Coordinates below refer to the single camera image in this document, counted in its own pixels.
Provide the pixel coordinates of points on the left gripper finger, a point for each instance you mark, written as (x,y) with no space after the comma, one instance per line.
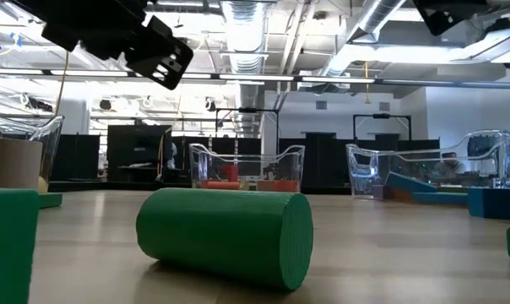
(162,55)

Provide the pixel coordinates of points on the natural wood cylinder block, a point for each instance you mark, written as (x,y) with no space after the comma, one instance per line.
(14,164)

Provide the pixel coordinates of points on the small natural wood block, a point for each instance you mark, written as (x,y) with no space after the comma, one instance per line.
(264,185)

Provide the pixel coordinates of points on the blue plank block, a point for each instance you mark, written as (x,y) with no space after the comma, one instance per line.
(407,182)

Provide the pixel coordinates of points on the blue cylinder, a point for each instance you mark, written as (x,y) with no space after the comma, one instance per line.
(438,197)

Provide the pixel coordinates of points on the green half cylinder block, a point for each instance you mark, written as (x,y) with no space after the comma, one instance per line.
(225,236)

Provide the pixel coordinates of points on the purple block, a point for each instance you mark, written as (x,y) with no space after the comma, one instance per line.
(378,192)

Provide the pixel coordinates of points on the blue arch block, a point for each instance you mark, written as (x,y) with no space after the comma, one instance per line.
(495,202)

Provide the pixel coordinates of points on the green arch block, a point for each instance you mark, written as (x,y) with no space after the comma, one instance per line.
(10,245)

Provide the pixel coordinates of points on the long ceiling light bar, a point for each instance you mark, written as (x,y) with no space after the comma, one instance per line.
(449,83)

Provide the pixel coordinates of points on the clear plastic bin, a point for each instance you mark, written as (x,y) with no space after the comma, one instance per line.
(289,169)
(52,135)
(365,169)

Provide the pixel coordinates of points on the person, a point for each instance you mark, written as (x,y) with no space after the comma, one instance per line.
(449,162)

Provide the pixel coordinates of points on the silver ceiling duct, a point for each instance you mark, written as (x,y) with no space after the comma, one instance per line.
(377,12)
(244,34)

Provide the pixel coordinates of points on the black gantry frame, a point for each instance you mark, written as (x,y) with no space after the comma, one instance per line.
(381,115)

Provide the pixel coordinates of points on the black partition wall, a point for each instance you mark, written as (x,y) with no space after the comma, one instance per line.
(322,160)

